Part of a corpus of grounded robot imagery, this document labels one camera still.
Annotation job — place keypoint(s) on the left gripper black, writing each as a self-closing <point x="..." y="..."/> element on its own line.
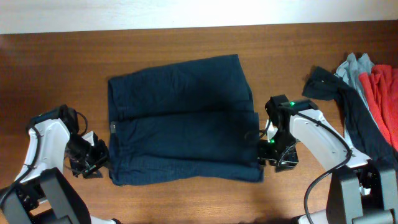
<point x="102" y="160"/>

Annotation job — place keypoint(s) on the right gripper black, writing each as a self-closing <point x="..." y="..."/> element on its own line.
<point x="263" y="154"/>

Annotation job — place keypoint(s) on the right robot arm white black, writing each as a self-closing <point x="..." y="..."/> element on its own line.
<point x="361" y="190"/>

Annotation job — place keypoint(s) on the black garment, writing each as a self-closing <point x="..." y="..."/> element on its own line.
<point x="364" y="134"/>

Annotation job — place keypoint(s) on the navy blue shorts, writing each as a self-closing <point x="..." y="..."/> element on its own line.
<point x="189" y="119"/>

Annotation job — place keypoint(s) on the light grey garment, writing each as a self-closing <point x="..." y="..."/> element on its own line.
<point x="354" y="71"/>

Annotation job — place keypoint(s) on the red garment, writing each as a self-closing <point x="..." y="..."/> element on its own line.
<point x="380" y="90"/>

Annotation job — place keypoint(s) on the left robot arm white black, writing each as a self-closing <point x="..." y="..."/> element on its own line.
<point x="41" y="193"/>

